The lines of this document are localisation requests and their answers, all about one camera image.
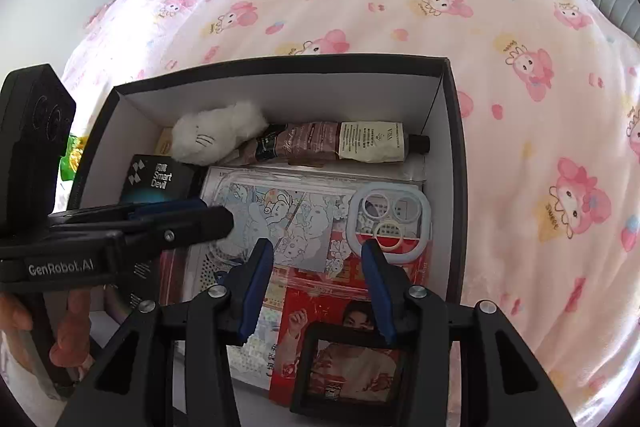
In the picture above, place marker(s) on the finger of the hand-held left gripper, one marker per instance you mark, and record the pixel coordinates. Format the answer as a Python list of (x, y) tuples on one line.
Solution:
[(165, 208), (200, 227)]

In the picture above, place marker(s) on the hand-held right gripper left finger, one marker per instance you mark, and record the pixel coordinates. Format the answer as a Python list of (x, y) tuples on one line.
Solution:
[(255, 289)]

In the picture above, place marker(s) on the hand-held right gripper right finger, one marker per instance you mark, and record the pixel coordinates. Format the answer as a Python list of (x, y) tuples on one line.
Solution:
[(376, 289)]

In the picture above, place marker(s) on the black gradient printed box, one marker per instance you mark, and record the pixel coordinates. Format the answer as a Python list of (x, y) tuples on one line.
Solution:
[(160, 179)]

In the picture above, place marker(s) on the green corn snack packet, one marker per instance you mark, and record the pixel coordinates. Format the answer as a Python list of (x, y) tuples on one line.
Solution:
[(72, 157)]

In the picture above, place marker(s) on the red printed card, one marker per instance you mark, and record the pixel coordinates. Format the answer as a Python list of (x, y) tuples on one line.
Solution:
[(300, 317)]

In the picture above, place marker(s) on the cream sheet with coloured labels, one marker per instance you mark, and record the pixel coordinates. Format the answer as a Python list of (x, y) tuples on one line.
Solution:
[(260, 357)]

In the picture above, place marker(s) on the black square display frame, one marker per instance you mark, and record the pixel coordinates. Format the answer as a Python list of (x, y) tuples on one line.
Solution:
[(300, 372)]

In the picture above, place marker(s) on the black cardboard box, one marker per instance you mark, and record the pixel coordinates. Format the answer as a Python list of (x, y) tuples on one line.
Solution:
[(456, 187)]

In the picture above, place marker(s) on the person's left hand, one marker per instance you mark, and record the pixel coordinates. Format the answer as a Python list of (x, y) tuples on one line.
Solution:
[(70, 332)]

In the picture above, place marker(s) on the bagged cartoon colouring sheet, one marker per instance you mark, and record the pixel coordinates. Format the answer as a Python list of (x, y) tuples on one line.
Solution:
[(280, 217)]

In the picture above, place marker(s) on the white plush cat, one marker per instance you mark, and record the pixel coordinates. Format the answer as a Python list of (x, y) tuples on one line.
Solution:
[(215, 132)]

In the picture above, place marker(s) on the pink floral cream tube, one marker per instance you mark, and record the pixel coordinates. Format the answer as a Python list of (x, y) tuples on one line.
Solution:
[(305, 139)]

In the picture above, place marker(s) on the cream tube with black cap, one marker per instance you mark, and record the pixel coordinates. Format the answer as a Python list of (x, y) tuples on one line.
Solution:
[(370, 141)]

